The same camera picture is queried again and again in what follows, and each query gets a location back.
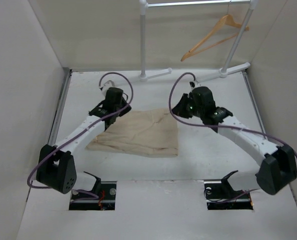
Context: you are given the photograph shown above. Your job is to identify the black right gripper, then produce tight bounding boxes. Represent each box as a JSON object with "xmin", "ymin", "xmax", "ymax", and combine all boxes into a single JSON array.
[{"xmin": 170, "ymin": 93, "xmax": 204, "ymax": 120}]

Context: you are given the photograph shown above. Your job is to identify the beige cargo trousers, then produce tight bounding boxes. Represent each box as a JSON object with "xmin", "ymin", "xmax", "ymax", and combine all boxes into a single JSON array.
[{"xmin": 86, "ymin": 108, "xmax": 179, "ymax": 158}]

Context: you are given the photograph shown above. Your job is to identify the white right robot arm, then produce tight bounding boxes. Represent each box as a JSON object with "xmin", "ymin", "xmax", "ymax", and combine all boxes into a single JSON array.
[{"xmin": 169, "ymin": 86, "xmax": 297, "ymax": 198}]

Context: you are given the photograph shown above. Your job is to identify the wooden clothes hanger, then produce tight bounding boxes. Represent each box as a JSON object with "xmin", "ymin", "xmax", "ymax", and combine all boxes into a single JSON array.
[{"xmin": 180, "ymin": 3, "xmax": 248, "ymax": 62}]

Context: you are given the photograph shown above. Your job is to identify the left aluminium table rail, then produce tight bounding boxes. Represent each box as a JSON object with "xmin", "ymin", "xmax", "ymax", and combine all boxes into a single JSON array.
[{"xmin": 47, "ymin": 67, "xmax": 72, "ymax": 146}]

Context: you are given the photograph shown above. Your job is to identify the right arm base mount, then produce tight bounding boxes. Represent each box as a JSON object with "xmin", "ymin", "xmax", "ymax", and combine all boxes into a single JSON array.
[{"xmin": 203, "ymin": 181, "xmax": 254, "ymax": 211}]

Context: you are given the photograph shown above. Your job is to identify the aluminium table rail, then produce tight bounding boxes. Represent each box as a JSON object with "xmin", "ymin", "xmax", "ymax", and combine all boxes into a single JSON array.
[
  {"xmin": 241, "ymin": 70, "xmax": 266, "ymax": 133},
  {"xmin": 47, "ymin": 67, "xmax": 72, "ymax": 146}
]

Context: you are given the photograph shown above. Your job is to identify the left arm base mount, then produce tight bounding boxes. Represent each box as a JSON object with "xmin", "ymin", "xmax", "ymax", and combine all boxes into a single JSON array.
[{"xmin": 68, "ymin": 181, "xmax": 117, "ymax": 211}]

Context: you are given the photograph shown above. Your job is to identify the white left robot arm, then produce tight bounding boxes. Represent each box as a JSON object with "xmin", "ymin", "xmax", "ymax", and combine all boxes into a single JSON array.
[{"xmin": 33, "ymin": 87, "xmax": 132, "ymax": 200}]

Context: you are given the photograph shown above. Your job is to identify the right aluminium table rail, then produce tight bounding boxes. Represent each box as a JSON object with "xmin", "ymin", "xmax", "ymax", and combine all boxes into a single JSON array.
[{"xmin": 241, "ymin": 70, "xmax": 266, "ymax": 133}]

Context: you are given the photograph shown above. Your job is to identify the white clothes rack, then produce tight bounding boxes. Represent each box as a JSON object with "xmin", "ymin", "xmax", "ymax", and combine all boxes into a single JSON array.
[{"xmin": 112, "ymin": 0, "xmax": 259, "ymax": 83}]

